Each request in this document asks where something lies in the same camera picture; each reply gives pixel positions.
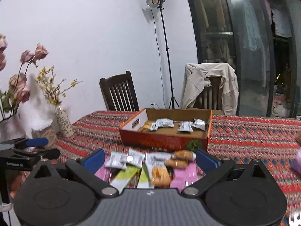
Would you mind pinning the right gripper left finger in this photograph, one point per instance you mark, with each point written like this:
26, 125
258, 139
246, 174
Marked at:
89, 169

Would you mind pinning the silver snack packet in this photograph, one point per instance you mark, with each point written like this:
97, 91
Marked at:
117, 161

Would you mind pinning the purple tissue pack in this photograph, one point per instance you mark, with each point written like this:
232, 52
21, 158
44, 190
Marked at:
296, 163

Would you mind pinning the pink ribbed vase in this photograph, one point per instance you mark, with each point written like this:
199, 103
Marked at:
11, 128

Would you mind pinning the silver packet in box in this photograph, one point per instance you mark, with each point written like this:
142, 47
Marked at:
199, 124
164, 123
185, 126

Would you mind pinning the speckled small vase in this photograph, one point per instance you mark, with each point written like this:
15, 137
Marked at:
63, 121

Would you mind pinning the green white snack packet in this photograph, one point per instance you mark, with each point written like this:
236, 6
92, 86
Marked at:
121, 180

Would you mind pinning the chair with beige jacket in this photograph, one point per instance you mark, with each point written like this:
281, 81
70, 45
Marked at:
210, 97

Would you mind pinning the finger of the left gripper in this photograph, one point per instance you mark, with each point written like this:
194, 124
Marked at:
22, 143
40, 155

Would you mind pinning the beige jacket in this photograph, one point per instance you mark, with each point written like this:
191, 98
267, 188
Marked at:
197, 78

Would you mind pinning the black framed glass door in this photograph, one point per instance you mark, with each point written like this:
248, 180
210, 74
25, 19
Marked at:
260, 39

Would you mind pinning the dark wooden chair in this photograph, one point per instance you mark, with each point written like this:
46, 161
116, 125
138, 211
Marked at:
119, 93

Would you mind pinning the oat crisps snack bag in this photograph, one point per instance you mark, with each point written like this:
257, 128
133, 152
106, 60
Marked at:
157, 171

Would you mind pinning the red patterned tablecloth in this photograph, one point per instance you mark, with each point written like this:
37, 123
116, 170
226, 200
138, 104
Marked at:
254, 185

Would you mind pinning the orange biscuit packet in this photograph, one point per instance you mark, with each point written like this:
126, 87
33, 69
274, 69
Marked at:
180, 159

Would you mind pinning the pink dried roses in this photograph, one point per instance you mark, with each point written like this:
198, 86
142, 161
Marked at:
18, 91

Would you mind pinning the yellow flower branch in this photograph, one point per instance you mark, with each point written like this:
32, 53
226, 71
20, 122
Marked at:
51, 90

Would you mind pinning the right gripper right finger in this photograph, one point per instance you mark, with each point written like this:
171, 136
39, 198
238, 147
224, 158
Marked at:
207, 171

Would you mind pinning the pink snack packet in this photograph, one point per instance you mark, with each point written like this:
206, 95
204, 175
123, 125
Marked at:
104, 172
183, 178

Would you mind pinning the orange cardboard tray box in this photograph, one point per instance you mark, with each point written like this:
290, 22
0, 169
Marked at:
133, 132

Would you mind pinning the glass jar with white lid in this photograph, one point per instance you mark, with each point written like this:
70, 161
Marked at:
44, 129

